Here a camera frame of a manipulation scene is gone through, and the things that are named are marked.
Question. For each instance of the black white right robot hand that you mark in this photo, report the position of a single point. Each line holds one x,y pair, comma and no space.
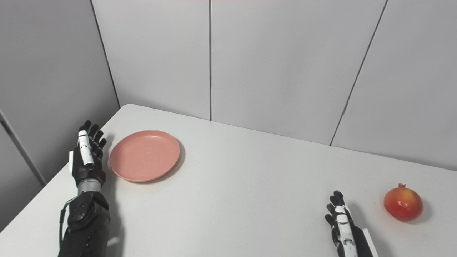
350,235

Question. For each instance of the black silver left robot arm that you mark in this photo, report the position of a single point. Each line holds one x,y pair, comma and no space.
85,225

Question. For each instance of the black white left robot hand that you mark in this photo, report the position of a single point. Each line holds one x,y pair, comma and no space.
85,164

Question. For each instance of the red yellow pomegranate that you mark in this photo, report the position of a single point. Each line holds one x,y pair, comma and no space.
403,204

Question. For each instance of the pink round plate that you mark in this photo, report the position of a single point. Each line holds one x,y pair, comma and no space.
144,156

